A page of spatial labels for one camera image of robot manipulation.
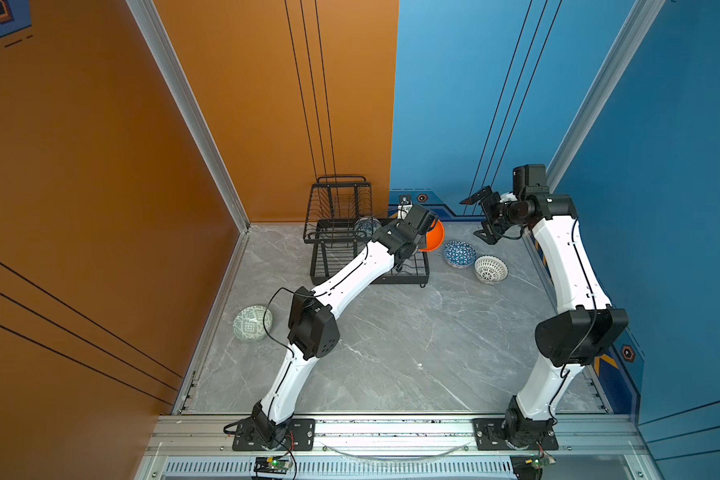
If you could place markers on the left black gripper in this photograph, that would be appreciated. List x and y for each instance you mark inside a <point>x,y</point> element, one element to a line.
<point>421,241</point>

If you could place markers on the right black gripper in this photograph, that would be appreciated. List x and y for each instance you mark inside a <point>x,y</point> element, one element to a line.
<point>489,230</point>

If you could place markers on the plain orange bowl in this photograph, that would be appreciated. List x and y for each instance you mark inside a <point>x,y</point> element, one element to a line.
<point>434,237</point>

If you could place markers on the blue floral bowl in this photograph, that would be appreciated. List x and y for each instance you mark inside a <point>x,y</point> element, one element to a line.
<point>365,227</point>

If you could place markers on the black wire dish rack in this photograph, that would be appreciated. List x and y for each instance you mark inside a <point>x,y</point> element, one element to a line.
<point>336,202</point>

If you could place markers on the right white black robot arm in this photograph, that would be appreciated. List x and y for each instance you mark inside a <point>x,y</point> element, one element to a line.
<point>586,323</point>

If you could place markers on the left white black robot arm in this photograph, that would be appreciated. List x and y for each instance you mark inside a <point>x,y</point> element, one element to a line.
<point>313,319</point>

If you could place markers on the dark blue patterned bowl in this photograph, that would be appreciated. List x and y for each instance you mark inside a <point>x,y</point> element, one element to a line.
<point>459,254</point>

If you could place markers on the white brown striped bowl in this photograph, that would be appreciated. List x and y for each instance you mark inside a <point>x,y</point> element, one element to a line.
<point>490,269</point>

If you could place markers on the green patterned bowl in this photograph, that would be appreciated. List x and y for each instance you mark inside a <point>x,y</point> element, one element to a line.
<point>252,323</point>

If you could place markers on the right green circuit board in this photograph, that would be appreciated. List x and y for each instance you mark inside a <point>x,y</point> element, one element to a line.
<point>541,461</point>

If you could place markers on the green circuit board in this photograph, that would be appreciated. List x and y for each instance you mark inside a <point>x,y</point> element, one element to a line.
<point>541,461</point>
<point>271,468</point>

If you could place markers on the left green circuit board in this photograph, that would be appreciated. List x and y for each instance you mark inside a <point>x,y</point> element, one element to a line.
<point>271,468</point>

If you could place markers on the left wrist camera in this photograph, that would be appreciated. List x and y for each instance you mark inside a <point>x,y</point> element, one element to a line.
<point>416,220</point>

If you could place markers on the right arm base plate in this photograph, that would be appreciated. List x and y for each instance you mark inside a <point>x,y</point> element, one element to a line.
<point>494,434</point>

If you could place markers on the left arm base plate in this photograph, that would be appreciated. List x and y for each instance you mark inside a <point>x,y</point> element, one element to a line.
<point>296,435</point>

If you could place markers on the aluminium front rail frame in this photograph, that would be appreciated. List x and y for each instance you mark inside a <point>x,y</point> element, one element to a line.
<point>399,446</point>

